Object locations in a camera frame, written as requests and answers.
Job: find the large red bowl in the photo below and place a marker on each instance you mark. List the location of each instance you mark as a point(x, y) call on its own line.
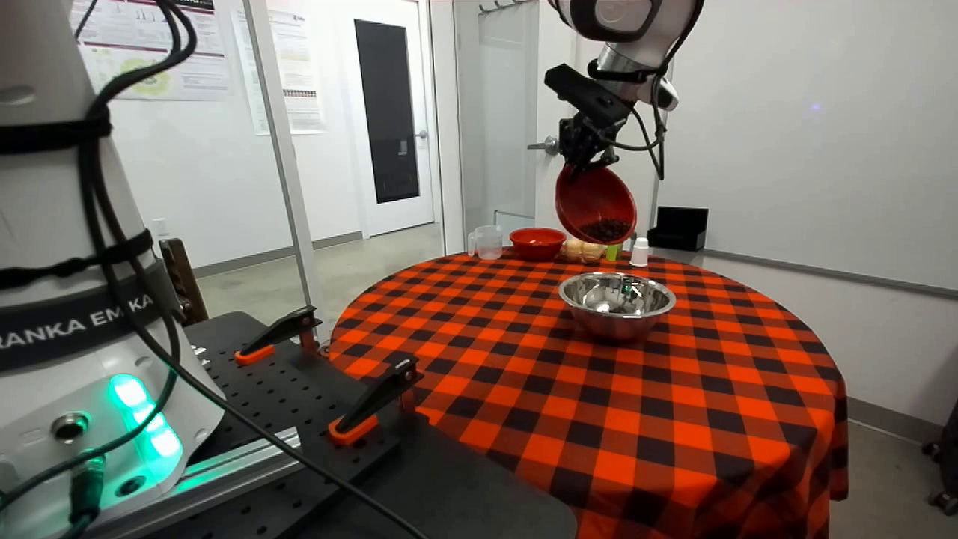
point(591, 198)

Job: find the small red bowl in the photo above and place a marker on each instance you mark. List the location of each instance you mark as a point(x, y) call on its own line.
point(537, 245)

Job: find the silver metal bowl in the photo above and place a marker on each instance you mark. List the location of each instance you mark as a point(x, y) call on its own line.
point(615, 307)

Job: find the pale bread roll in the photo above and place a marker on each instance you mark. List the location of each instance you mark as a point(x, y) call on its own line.
point(582, 250)

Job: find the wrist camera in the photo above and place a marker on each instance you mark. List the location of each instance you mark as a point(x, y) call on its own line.
point(584, 91)

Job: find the black clamp with orange tips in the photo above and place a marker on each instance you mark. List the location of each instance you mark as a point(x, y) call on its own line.
point(281, 333)
point(374, 400)

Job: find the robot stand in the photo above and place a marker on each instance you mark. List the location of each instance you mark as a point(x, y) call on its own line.
point(419, 486)

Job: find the clear measuring cup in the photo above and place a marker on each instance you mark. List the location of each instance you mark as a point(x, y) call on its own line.
point(488, 243)

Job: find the black wheeled chair base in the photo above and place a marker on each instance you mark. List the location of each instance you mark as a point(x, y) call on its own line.
point(947, 464)

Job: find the tall wall poster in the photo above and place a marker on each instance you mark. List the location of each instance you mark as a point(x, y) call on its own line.
point(296, 67)

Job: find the heap of coffee beans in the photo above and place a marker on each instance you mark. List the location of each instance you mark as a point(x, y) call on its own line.
point(606, 229)

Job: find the green cup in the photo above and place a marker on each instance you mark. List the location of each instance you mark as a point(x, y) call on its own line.
point(612, 253)

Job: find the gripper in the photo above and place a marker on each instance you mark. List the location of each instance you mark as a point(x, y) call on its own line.
point(586, 135)

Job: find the wall socket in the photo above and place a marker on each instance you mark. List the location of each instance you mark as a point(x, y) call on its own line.
point(161, 227)

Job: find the wide wall poster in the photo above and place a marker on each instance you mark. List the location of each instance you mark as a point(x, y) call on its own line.
point(161, 52)

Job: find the coat hook rack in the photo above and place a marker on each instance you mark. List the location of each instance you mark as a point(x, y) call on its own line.
point(505, 6)

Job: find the small white bottle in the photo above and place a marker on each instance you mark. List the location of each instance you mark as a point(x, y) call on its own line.
point(640, 253)

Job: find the black box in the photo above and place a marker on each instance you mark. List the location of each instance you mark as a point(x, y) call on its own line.
point(679, 228)

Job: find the grey metal post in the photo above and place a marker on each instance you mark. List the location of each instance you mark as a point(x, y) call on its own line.
point(288, 172)

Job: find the red black checked tablecloth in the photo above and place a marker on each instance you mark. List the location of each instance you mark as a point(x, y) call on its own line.
point(599, 419)

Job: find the white door with dark window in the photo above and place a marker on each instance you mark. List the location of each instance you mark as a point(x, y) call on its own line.
point(389, 112)

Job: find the silver door lever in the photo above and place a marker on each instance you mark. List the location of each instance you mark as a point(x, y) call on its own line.
point(546, 145)

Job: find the whiteboard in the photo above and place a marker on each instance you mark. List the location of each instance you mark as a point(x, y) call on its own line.
point(816, 135)

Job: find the open white door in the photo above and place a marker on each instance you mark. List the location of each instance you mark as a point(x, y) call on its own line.
point(557, 195)

